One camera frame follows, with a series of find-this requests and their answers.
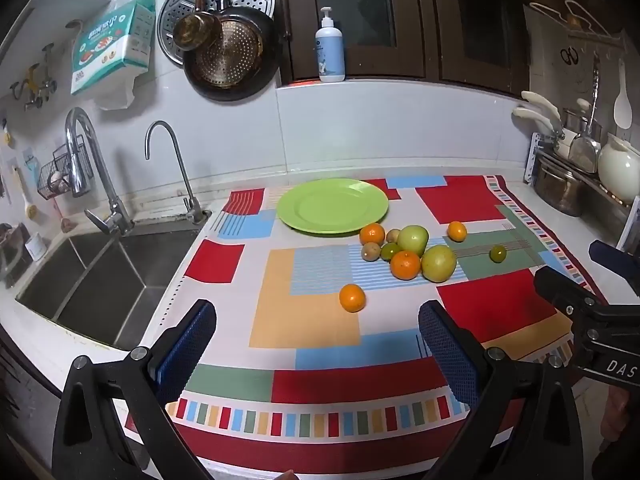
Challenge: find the wall tap with yellow handle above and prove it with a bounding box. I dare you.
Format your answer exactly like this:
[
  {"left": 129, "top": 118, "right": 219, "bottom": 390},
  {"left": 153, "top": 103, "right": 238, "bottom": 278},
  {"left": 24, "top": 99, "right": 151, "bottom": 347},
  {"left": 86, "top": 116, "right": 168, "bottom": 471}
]
[{"left": 10, "top": 62, "right": 57, "bottom": 111}]

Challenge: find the white rice paddle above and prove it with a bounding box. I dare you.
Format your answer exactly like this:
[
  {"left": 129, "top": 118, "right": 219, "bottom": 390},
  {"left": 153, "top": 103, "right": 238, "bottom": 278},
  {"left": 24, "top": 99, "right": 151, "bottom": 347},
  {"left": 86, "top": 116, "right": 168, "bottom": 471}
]
[{"left": 613, "top": 57, "right": 633, "bottom": 130}]

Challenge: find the small brass pot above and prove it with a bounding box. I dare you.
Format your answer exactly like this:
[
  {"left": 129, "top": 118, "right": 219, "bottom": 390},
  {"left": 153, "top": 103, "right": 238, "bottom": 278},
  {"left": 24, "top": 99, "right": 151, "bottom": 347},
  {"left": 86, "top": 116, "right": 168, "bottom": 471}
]
[{"left": 172, "top": 0, "right": 223, "bottom": 52}]

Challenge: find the white ceramic teapot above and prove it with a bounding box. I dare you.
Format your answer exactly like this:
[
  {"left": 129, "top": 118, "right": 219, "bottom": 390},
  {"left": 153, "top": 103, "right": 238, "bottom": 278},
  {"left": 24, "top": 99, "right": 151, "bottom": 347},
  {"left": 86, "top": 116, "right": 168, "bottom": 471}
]
[{"left": 597, "top": 132, "right": 640, "bottom": 206}]

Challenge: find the large orange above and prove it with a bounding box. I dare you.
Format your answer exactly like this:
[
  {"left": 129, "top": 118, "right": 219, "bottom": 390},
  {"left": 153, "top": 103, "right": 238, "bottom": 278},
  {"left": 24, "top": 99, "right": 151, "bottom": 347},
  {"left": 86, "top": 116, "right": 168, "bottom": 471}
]
[{"left": 390, "top": 250, "right": 422, "bottom": 281}]

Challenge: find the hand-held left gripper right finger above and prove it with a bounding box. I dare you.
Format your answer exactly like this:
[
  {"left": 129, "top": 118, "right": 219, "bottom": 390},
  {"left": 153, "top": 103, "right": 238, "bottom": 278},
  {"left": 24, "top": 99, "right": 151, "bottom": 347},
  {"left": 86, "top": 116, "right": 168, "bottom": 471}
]
[{"left": 417, "top": 300, "right": 581, "bottom": 480}]

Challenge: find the white handled knife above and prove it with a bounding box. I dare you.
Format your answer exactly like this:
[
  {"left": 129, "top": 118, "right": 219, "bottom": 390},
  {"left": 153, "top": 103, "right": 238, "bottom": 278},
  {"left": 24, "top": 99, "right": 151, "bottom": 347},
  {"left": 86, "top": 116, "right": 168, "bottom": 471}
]
[
  {"left": 512, "top": 106, "right": 558, "bottom": 137},
  {"left": 521, "top": 90, "right": 563, "bottom": 131}
]

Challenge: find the large chrome faucet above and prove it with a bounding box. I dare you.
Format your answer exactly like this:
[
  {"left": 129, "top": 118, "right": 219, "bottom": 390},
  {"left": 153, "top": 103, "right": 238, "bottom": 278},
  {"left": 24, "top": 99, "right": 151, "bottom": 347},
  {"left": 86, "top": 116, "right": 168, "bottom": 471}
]
[{"left": 64, "top": 106, "right": 135, "bottom": 236}]

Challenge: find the colourful patchwork tablecloth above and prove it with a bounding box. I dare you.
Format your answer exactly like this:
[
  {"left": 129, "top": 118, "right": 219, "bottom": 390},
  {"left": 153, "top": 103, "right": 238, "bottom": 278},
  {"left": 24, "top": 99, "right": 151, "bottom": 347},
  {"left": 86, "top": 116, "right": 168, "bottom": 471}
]
[{"left": 125, "top": 175, "right": 611, "bottom": 476}]

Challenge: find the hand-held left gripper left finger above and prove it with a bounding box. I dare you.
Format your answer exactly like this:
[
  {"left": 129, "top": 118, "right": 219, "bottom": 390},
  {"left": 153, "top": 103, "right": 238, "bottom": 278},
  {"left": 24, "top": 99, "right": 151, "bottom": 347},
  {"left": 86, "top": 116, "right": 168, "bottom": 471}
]
[{"left": 51, "top": 299, "right": 218, "bottom": 480}]

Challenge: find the black wire basket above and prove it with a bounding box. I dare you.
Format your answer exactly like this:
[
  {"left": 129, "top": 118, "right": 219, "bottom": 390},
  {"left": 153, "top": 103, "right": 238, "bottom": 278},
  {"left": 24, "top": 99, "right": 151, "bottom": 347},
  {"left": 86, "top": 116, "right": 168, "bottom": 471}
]
[{"left": 37, "top": 144, "right": 95, "bottom": 200}]

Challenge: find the teal tissue pack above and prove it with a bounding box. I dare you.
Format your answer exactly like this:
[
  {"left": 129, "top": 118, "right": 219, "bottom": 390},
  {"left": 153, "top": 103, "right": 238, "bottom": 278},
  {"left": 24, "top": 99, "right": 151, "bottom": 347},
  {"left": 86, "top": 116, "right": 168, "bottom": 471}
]
[{"left": 70, "top": 0, "right": 156, "bottom": 96}]

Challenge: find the dark wooden window frame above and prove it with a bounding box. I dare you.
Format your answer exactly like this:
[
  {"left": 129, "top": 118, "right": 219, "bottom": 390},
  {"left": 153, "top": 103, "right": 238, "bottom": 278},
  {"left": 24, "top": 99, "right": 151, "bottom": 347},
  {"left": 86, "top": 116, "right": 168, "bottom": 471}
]
[{"left": 267, "top": 0, "right": 531, "bottom": 96}]

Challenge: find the stainless steel pot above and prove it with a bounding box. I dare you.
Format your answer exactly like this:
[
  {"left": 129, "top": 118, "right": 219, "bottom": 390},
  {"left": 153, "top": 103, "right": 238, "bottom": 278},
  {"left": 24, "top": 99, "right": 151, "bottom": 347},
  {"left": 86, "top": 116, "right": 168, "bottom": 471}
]
[{"left": 532, "top": 152, "right": 591, "bottom": 217}]

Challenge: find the stainless steel sink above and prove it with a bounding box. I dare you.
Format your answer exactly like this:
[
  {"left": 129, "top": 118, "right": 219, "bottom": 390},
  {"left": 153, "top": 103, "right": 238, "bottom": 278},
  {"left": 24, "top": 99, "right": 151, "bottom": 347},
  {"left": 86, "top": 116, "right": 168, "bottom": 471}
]
[{"left": 15, "top": 220, "right": 211, "bottom": 353}]

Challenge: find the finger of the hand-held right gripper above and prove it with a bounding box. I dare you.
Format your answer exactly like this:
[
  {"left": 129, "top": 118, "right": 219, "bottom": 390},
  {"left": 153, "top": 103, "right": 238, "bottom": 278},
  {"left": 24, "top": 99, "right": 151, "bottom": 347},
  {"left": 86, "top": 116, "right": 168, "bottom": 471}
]
[
  {"left": 533, "top": 266, "right": 608, "bottom": 331},
  {"left": 588, "top": 240, "right": 640, "bottom": 296}
]

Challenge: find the large green guava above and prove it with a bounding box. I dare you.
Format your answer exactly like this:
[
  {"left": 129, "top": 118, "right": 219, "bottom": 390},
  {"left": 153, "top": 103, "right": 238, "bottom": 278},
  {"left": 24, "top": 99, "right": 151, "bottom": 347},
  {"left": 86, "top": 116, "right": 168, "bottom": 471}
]
[
  {"left": 421, "top": 245, "right": 457, "bottom": 283},
  {"left": 397, "top": 225, "right": 430, "bottom": 257}
]

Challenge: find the white pump bottle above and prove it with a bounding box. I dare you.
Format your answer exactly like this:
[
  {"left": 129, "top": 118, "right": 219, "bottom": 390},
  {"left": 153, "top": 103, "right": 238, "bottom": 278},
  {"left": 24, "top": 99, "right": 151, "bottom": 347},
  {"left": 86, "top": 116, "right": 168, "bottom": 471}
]
[{"left": 315, "top": 6, "right": 347, "bottom": 83}]

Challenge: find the metal dish rack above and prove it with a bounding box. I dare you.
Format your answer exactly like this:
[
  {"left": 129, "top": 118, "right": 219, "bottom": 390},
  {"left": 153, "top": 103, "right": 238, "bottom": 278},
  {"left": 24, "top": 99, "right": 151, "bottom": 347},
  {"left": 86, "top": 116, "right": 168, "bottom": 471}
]
[{"left": 522, "top": 132, "right": 640, "bottom": 241}]

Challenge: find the black frying pan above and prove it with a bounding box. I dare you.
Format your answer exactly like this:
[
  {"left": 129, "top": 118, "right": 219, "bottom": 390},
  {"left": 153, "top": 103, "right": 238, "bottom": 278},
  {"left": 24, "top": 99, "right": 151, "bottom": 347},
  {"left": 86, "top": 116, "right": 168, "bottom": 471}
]
[{"left": 182, "top": 0, "right": 281, "bottom": 102}]

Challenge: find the thin gooseneck faucet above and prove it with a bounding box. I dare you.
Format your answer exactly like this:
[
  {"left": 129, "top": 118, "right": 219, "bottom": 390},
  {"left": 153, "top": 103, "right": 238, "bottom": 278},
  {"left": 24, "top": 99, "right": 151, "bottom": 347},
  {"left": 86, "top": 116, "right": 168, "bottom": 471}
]
[{"left": 145, "top": 120, "right": 206, "bottom": 225}]

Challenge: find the green plate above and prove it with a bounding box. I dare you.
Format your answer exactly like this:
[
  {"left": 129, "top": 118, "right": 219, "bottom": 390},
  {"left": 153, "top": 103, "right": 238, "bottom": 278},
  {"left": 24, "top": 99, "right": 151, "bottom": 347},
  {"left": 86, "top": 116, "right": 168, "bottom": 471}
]
[{"left": 276, "top": 178, "right": 390, "bottom": 235}]

